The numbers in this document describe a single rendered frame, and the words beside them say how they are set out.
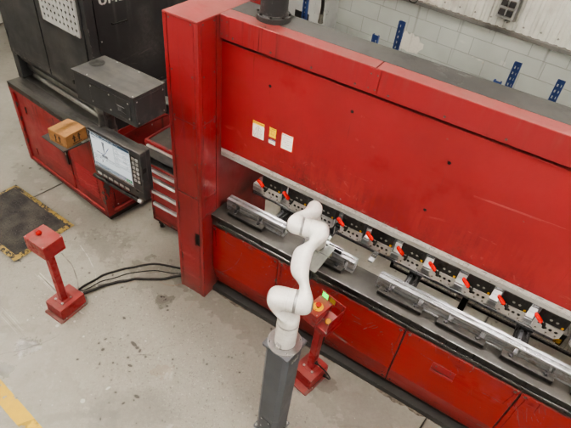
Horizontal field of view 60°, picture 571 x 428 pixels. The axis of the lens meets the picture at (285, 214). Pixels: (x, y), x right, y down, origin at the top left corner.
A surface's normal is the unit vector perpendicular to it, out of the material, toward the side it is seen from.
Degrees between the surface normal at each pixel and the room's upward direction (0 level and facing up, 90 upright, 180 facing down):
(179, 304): 0
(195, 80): 90
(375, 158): 90
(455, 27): 90
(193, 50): 90
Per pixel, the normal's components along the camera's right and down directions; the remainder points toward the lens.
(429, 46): -0.63, 0.48
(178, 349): 0.09, -0.74
